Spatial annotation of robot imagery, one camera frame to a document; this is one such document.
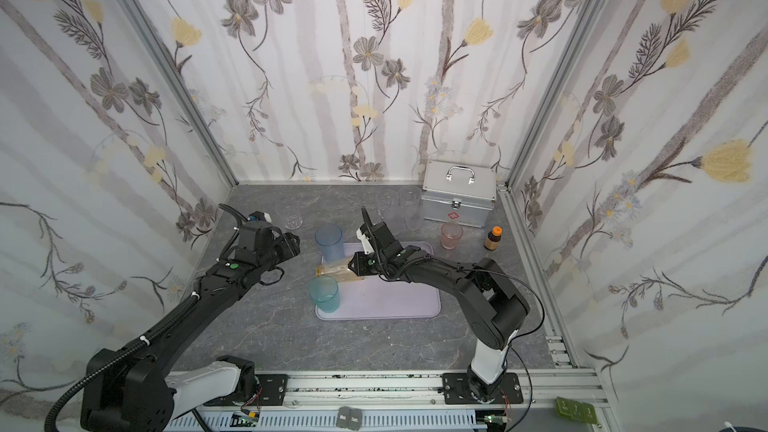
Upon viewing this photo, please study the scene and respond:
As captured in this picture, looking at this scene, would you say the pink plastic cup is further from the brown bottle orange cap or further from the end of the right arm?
the end of the right arm

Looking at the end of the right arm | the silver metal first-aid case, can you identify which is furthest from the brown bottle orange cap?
the end of the right arm

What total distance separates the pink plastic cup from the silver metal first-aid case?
0.03m

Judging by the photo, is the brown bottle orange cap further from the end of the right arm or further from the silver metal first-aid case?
the end of the right arm

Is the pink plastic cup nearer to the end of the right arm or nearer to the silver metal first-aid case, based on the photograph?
the silver metal first-aid case

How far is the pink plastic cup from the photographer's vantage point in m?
1.01

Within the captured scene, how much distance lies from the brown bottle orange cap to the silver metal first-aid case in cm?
7

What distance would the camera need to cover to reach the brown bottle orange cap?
38.3 inches

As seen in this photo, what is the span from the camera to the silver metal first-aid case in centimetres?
100

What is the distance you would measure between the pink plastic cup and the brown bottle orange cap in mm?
97
